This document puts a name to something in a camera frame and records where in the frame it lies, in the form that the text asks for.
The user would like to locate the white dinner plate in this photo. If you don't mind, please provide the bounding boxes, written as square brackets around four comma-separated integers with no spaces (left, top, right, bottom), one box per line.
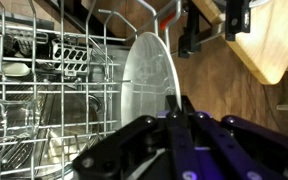
[120,31,183,128]

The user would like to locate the clear glass bowl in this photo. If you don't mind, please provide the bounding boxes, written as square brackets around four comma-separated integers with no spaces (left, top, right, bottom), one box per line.
[0,94,118,178]

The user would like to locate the wooden base board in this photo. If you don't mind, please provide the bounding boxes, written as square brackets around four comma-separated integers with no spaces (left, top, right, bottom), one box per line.
[192,0,288,86]

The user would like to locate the white ceramic dish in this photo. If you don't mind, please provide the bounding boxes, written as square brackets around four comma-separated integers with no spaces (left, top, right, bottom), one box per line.
[0,61,32,78]

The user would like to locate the grey cutlery basket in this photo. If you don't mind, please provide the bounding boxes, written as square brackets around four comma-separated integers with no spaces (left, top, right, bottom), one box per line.
[51,38,94,73]

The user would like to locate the orange black clamp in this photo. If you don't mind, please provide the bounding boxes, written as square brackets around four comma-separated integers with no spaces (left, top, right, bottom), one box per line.
[159,0,226,59]

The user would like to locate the wire dishwasher rack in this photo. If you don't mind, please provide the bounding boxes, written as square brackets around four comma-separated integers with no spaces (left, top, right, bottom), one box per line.
[0,0,185,180]

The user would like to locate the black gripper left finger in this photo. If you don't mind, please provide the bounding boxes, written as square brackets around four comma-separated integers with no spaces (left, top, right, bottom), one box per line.
[72,95,203,180]

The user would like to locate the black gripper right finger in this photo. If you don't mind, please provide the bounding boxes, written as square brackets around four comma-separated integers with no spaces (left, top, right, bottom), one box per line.
[181,95,288,180]

